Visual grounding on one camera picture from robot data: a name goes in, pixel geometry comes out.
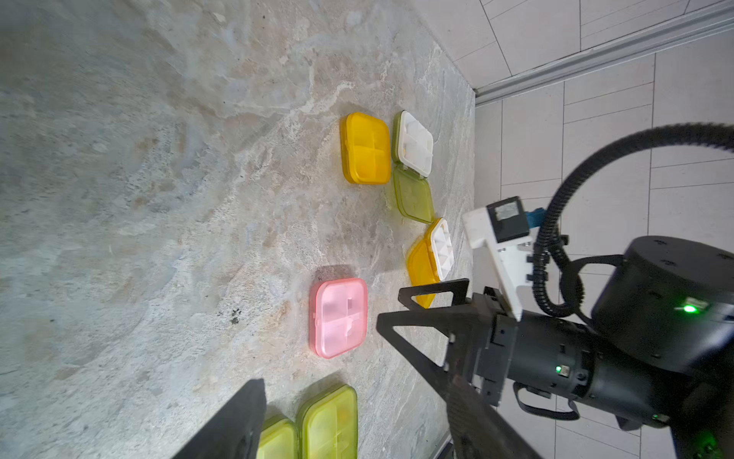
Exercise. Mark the small yellow pillbox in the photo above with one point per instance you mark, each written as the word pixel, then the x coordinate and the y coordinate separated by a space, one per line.
pixel 365 150

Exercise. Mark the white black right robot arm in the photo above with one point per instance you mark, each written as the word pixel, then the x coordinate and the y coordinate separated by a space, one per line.
pixel 656 349

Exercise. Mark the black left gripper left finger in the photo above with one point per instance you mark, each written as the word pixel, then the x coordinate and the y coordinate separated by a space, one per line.
pixel 234 430

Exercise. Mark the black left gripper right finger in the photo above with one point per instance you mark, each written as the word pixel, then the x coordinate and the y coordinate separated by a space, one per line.
pixel 477 430

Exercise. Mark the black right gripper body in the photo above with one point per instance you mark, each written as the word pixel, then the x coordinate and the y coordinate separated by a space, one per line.
pixel 548 357

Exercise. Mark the green pillbox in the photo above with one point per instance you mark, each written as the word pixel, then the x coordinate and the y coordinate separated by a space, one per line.
pixel 329 424
pixel 279 439
pixel 412 152

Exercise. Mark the pink pillbox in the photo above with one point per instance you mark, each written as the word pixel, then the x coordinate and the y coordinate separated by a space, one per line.
pixel 338 318

